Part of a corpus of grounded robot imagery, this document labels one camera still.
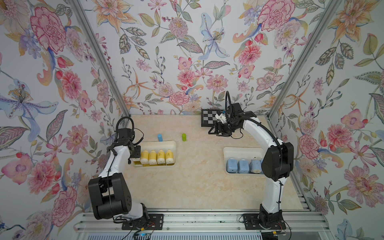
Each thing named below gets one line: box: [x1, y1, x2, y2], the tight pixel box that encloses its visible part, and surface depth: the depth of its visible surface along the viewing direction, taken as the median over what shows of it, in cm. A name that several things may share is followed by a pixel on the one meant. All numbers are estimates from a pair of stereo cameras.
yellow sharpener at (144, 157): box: [141, 150, 149, 165], surface depth 91 cm
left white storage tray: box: [132, 140, 177, 167], surface depth 92 cm
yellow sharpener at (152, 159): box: [148, 150, 157, 165], surface depth 90 cm
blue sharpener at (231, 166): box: [226, 157, 238, 174], surface depth 88 cm
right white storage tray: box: [223, 147, 266, 176], surface depth 90 cm
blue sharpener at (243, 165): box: [237, 158, 250, 174], surface depth 88 cm
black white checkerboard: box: [201, 109, 225, 127], surface depth 119 cm
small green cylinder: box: [181, 133, 187, 142], surface depth 106 cm
